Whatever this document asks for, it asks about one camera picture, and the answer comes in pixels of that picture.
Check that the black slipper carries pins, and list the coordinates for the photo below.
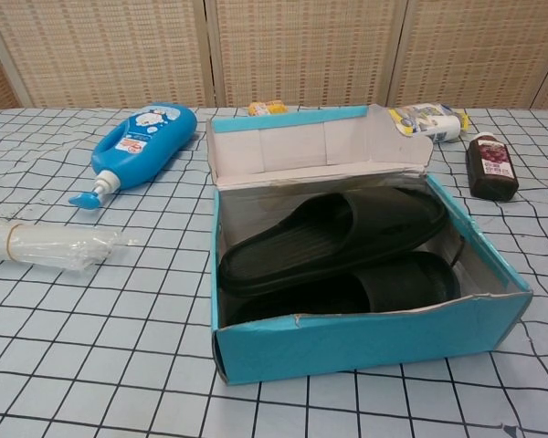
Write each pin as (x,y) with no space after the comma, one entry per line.
(406,283)
(324,228)

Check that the blue cardboard shoe box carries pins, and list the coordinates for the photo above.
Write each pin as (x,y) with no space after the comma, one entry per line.
(347,337)

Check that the yellow snack packet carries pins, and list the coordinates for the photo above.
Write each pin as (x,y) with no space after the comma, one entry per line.
(267,107)

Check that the blue pump detergent bottle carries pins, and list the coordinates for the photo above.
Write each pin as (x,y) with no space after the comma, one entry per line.
(141,146)

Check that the woven bamboo folding screen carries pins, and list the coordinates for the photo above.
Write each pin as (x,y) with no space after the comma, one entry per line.
(301,45)

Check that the white yellow bag roll pack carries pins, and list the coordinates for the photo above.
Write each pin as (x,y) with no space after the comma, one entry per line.
(438,125)

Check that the dark juice bottle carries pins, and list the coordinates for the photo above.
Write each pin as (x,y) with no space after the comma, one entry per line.
(491,173)

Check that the clear plastic bundle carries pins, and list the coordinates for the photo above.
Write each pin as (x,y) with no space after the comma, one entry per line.
(50,244)

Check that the blue checkered tablecloth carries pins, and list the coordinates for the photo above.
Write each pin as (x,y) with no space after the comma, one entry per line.
(73,342)

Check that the tan rubber band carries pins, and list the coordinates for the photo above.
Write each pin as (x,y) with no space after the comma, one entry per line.
(10,242)

